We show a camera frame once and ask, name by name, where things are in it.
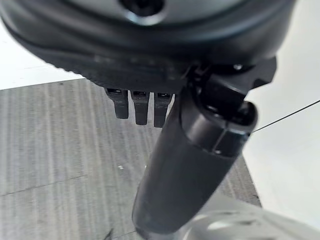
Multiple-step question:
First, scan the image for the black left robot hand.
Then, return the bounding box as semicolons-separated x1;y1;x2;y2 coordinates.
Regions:
0;0;296;236

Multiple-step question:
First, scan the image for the white cabinet panel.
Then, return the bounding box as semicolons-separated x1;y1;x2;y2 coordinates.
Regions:
239;0;320;231

